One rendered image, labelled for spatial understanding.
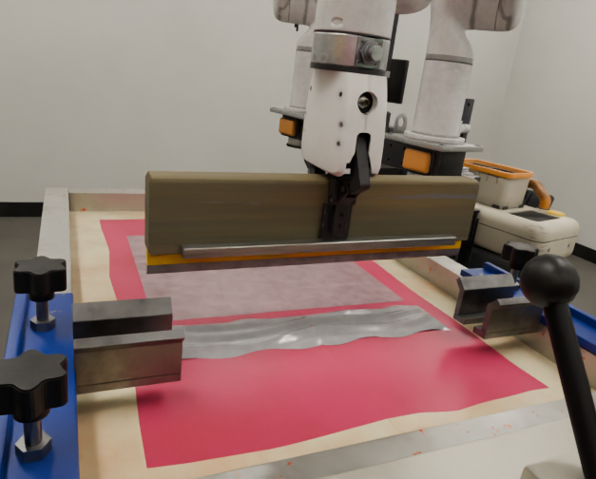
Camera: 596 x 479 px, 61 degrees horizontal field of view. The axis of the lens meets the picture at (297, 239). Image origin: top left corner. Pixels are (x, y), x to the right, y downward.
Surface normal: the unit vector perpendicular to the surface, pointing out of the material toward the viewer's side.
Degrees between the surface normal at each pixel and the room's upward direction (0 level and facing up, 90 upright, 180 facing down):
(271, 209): 91
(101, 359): 90
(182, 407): 0
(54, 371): 0
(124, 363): 90
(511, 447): 0
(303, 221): 91
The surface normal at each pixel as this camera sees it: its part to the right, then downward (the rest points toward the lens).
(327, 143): -0.89, 0.11
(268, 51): 0.39, 0.33
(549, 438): 0.11, -0.94
